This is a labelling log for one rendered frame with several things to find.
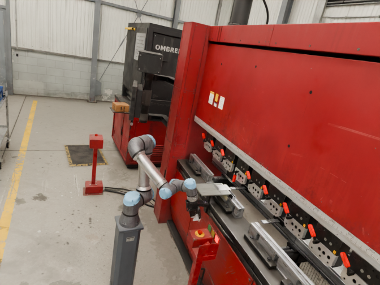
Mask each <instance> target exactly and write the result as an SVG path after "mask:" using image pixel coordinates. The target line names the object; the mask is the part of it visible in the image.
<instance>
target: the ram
mask: <svg viewBox="0 0 380 285"><path fill-rule="evenodd" d="M210 91H212V92H214V97H213V103H212V104H210V103H208V102H209V96H210ZM216 94H218V95H219V96H218V101H217V102H216V101H215V97H216ZM221 96H222V97H224V98H225V99H224V104H223V109H222V110H221V109H219V108H218V105H219V100H220V97H221ZM214 103H217V105H216V107H215V106H214ZM195 116H197V117H198V118H200V119H201V120H202V121H203V122H205V123H206V124H207V125H209V126H210V127H211V128H212V129H214V130H215V131H217V132H218V133H219V134H220V135H222V136H223V137H224V138H226V139H227V140H228V141H230V142H231V143H233V144H234V145H235V146H236V147H238V148H239V149H240V150H242V151H243V152H244V153H245V154H247V155H248V156H250V157H251V158H252V159H253V160H255V161H256V162H257V163H259V164H260V165H261V166H263V167H264V168H265V169H267V170H268V171H270V172H271V173H272V174H273V175H275V176H276V177H277V178H278V179H280V180H281V181H282V182H284V183H285V184H287V185H288V186H289V187H290V188H292V189H293V190H294V191H296V192H297V193H298V194H300V195H301V196H303V198H305V199H306V200H308V201H309V202H310V203H311V204H313V205H314V206H315V207H317V208H318V209H319V210H321V211H322V212H323V213H325V214H326V215H327V216H329V217H330V218H331V219H333V220H334V221H335V222H336V223H338V224H339V225H341V226H342V227H343V228H345V229H346V230H347V231H348V232H350V233H351V234H352V235H354V236H355V237H357V238H358V239H359V240H360V241H362V242H363V243H364V244H366V245H367V246H368V247H369V248H371V249H372V250H373V251H375V252H376V253H378V254H379V255H380V63H378V62H368V61H358V60H353V59H343V58H333V57H323V56H317V55H307V54H298V53H288V52H282V51H272V50H262V49H252V48H247V47H237V46H227V45H217V44H209V47H208V52H207V56H206V62H205V67H204V73H203V77H202V82H201V88H200V93H199V97H198V103H197V108H196V113H195ZM194 121H195V122H196V123H198V124H199V125H200V126H201V127H202V128H204V129H205V130H206V131H208V132H209V133H210V134H211V135H212V136H214V137H215V138H216V139H217V140H218V141H220V142H221V143H222V144H223V145H225V146H226V147H227V148H229V150H231V151H232V152H233V153H235V154H236V155H237V156H238V157H239V158H241V159H242V160H243V161H244V162H245V163H247V164H248V165H250V167H252V168H253V169H254V170H256V171H257V172H258V173H259V174H260V175H262V176H263V177H264V178H265V179H266V180H268V181H269V182H270V183H271V184H272V185H274V186H275V187H277V188H278V189H279V190H280V191H281V192H283V193H284V194H285V195H286V196H287V197H289V198H290V199H291V200H292V201H293V202H295V203H296V204H297V205H298V206H299V207H301V208H302V209H304V210H305V211H306V212H307V213H308V214H310V215H311V216H312V217H313V218H314V219H316V220H317V221H318V222H319V223H320V224H322V225H323V226H324V227H326V228H327V229H328V230H329V231H331V232H332V233H333V234H334V235H335V236H337V237H338V238H339V239H340V240H341V241H343V242H344V243H345V244H347V245H348V246H349V247H350V248H351V249H353V250H354V251H355V252H356V253H357V254H359V255H360V256H361V257H362V258H364V259H365V260H366V261H368V263H370V264H371V265H372V266H374V267H375V268H376V269H377V270H378V271H380V264H379V263H378V262H377V261H376V260H374V259H373V258H371V257H370V256H369V255H368V254H367V253H365V252H364V251H363V250H362V249H360V248H359V247H358V246H357V245H355V244H354V243H353V242H351V241H350V240H349V239H347V238H346V237H345V236H344V235H342V234H341V233H340V232H339V231H337V230H336V229H335V228H333V226H331V225H330V224H328V223H327V222H326V221H325V220H323V219H322V218H321V217H320V216H318V215H317V214H316V213H315V212H313V211H312V210H310V209H309V208H308V207H307V206H306V205H304V204H303V203H302V202H301V201H299V200H298V199H297V198H296V197H294V196H293V195H291V194H290V193H289V192H288V191H287V190H285V189H284V188H283V187H281V186H280V185H279V184H278V183H276V182H275V181H274V180H272V178H270V177H269V176H267V175H266V174H265V173H264V172H262V171H261V170H260V169H259V168H257V167H256V166H255V165H254V164H252V163H251V162H249V161H248V160H247V159H246V158H245V157H243V156H242V155H241V154H240V153H238V152H237V151H236V150H235V149H233V148H232V147H230V146H229V145H228V144H227V143H226V142H224V141H223V140H222V139H220V138H219V137H218V136H217V135H215V134H214V133H213V132H212V131H211V130H209V129H208V128H206V127H205V126H204V125H203V124H201V123H200V122H199V121H198V120H196V119H194Z"/></svg>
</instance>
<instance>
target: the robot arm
mask: <svg viewBox="0 0 380 285"><path fill-rule="evenodd" d="M155 146H156V141H155V139H154V138H153V136H151V135H142V136H139V137H134V138H132V139H131V140H130V141H129V143H128V152H129V154H130V156H131V157H132V159H133V160H135V161H137V163H138V164H139V177H138V185H137V186H136V191H130V192H127V193H126V194H125V195H124V199H123V209H122V213H121V215H120V217H119V224H120V225H121V226H122V227H124V228H134V227H136V226H138V225H139V221H140V219H139V215H138V212H139V208H140V207H141V206H143V205H145V204H146V203H148V202H150V201H151V200H152V199H153V197H154V191H153V188H152V186H151V185H150V179H151V180H152V181H153V183H154V184H155V185H156V186H157V188H158V189H159V196H160V197H161V198H162V199H164V200H165V199H168V198H170V197H171V196H172V195H174V194H176V193H177V192H179V191H182V192H186V194H187V200H186V201H185V203H186V209H187V211H188V212H189V215H190V217H191V218H193V221H198V222H199V221H200V219H201V210H200V207H199V206H202V207H208V206H209V204H208V202H207V201H203V200H198V194H197V188H196V182H195V180H194V179H192V178H190V179H186V180H185V181H183V180H179V179H171V181H170V183H168V182H167V180H166V179H165V178H164V177H163V175H162V174H161V173H160V172H159V171H158V169H157V168H156V167H155V165H154V164H153V163H152V162H151V160H150V155H152V153H153V149H154V147H155Z"/></svg>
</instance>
